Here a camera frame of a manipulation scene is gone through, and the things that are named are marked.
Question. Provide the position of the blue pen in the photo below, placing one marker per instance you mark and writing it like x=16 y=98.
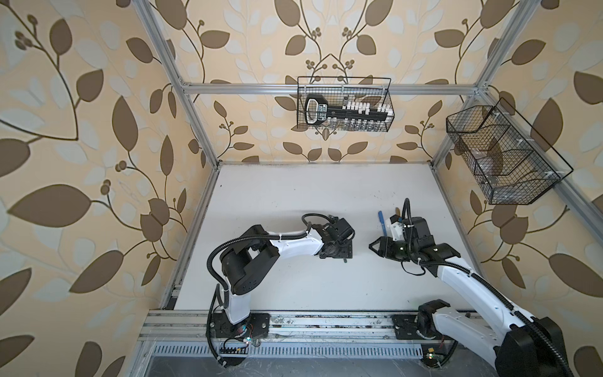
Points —
x=382 y=223

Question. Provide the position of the right wire basket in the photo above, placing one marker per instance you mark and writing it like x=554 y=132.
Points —
x=512 y=161

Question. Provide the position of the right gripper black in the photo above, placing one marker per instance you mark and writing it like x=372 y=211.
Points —
x=382 y=248

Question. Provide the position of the wire basket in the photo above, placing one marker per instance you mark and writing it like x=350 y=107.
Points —
x=512 y=161
x=375 y=90

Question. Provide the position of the black tool in basket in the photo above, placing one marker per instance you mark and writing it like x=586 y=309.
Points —
x=317 y=111

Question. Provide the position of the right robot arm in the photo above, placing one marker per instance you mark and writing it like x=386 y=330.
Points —
x=512 y=340

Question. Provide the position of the back wire basket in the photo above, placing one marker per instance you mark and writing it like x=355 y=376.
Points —
x=375 y=90

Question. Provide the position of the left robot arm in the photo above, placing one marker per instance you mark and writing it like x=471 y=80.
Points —
x=241 y=264

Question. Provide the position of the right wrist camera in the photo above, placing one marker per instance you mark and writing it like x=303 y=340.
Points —
x=395 y=229

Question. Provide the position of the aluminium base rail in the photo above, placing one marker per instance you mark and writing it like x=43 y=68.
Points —
x=290 y=334

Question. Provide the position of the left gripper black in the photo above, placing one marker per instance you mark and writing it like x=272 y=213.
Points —
x=349 y=251

